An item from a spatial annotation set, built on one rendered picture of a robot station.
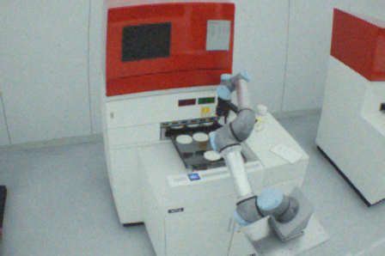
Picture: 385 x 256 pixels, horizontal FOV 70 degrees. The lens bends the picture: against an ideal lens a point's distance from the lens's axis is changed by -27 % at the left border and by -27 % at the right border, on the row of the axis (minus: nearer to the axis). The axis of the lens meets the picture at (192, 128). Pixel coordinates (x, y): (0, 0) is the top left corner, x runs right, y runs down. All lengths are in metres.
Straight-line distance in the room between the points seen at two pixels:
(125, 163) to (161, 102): 0.50
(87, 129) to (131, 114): 1.77
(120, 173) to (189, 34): 1.08
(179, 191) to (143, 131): 0.63
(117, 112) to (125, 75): 0.28
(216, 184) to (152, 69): 0.76
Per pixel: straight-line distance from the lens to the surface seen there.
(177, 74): 2.22
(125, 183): 2.61
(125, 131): 2.37
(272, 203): 1.63
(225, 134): 1.81
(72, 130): 4.03
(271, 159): 2.14
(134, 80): 2.17
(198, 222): 2.13
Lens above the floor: 2.13
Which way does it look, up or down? 30 degrees down
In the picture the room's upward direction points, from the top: 3 degrees clockwise
